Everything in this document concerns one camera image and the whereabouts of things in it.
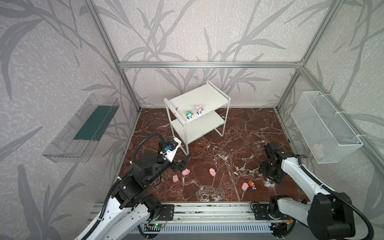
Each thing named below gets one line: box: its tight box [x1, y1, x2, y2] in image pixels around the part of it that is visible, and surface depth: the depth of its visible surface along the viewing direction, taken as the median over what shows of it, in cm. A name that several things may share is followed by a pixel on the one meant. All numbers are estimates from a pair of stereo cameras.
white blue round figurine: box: [263, 178, 275, 188], surface depth 83 cm
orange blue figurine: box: [248, 180, 257, 191], surface depth 82 cm
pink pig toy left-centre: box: [181, 168, 190, 176], surface depth 87 cm
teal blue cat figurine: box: [185, 110, 194, 120], surface depth 70 cm
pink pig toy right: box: [241, 182, 249, 191], surface depth 82 cm
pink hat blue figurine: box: [195, 105, 204, 115], surface depth 72 cm
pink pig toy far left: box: [172, 174, 180, 183], surface depth 85 cm
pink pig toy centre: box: [209, 167, 217, 177], surface depth 88 cm
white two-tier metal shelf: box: [163, 80, 231, 156], surface depth 82 cm
